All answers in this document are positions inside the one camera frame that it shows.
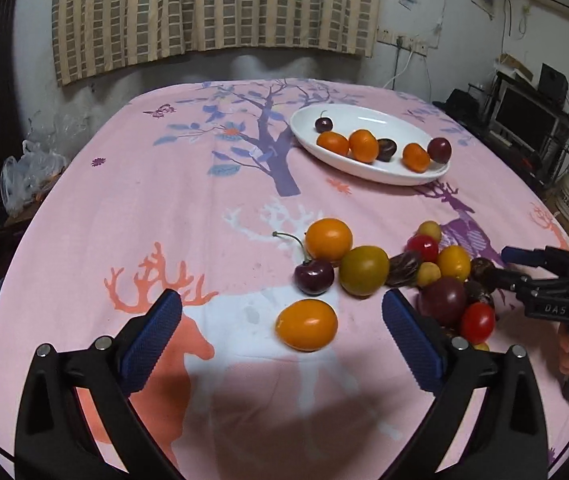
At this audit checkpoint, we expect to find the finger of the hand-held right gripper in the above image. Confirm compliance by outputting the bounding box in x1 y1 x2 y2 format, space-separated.
485 268 534 293
501 245 569 269

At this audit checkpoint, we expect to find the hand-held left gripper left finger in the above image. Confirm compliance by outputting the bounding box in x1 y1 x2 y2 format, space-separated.
14 288 185 480

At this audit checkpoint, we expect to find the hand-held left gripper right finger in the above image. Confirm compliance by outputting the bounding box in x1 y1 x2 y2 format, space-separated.
382 288 550 480

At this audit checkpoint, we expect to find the dark brown small tomato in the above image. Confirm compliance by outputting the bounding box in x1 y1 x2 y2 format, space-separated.
469 257 495 282
465 281 495 310

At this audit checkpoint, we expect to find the white oval plate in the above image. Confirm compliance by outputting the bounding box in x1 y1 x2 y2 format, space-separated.
290 105 451 186

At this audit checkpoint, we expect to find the large purple tomato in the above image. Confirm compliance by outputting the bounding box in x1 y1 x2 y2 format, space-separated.
418 277 468 328

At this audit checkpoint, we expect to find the red oval tomato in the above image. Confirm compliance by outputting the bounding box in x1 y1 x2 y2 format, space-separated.
459 302 496 345

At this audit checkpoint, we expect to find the cardboard box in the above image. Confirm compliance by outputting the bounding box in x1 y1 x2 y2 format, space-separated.
547 175 569 223

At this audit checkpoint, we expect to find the dark brown striped tomato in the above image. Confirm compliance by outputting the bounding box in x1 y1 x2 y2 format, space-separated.
387 250 422 288

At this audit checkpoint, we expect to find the green orange tomato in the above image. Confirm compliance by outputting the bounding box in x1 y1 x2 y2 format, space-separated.
339 245 391 296

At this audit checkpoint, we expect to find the red cherry tomato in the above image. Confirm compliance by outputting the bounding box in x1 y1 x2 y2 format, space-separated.
405 234 440 263

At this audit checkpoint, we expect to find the oval orange tomato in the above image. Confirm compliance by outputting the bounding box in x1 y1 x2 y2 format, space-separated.
275 299 339 352

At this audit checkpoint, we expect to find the large dark cherry with stem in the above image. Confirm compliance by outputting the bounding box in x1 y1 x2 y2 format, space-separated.
272 231 336 296

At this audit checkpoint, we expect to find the pink printed tablecloth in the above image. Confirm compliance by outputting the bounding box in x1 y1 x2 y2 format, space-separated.
0 78 569 480

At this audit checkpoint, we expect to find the dark red round tomato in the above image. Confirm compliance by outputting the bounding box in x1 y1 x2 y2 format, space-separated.
427 137 452 164

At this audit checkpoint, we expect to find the large orange tomato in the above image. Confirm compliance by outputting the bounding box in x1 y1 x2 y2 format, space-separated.
305 218 354 262

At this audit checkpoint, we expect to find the black monitor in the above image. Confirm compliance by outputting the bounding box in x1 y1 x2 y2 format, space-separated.
493 84 561 145

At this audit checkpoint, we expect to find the dark purple tomato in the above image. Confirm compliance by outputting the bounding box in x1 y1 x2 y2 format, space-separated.
375 138 398 163

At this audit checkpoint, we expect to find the clear plastic bag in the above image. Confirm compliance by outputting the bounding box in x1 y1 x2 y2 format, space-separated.
0 140 68 215

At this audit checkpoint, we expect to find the white power strip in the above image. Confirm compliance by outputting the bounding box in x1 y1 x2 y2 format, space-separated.
377 28 428 56

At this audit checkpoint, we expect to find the striped checked curtain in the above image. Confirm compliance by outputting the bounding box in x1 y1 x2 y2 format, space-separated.
52 0 384 87

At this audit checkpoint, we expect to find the white cable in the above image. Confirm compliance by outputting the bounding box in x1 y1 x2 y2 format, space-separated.
383 37 415 91

